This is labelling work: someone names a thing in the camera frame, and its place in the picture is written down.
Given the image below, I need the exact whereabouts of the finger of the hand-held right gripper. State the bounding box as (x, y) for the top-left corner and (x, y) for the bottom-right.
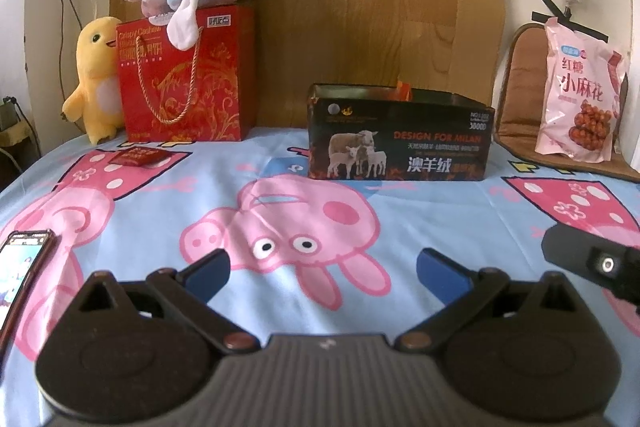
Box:
(541, 224), (640, 308)

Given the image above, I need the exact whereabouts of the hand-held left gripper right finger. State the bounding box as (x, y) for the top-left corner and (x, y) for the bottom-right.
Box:
(395, 248), (593, 353)

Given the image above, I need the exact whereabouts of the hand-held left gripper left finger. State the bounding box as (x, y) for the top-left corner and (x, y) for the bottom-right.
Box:
(65, 248), (263, 354)

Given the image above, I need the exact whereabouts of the black tin box sheep print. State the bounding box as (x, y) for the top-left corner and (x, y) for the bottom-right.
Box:
(306, 83), (497, 182)

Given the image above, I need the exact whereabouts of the cartoon pig printed bedsheet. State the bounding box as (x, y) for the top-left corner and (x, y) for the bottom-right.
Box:
(0, 124), (640, 427)

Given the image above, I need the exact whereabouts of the small red flat packet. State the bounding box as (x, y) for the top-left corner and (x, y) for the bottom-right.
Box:
(107, 147), (171, 168)

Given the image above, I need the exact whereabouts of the pink snack bag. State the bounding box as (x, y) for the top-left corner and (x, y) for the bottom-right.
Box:
(534, 17), (628, 164)

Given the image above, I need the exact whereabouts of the brown seat cushion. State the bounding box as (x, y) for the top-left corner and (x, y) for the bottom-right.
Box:
(494, 23), (640, 182)

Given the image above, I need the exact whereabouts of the smartphone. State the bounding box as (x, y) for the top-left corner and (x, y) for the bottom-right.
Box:
(0, 229), (57, 348)

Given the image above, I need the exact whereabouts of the yellow plush duck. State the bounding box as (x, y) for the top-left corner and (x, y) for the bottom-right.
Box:
(61, 17), (126, 145)

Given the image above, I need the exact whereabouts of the black power adapter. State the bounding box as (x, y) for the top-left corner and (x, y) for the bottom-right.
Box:
(0, 96), (23, 130)

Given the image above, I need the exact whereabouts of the red gift box with handle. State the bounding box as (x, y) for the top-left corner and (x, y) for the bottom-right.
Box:
(116, 4), (256, 142)

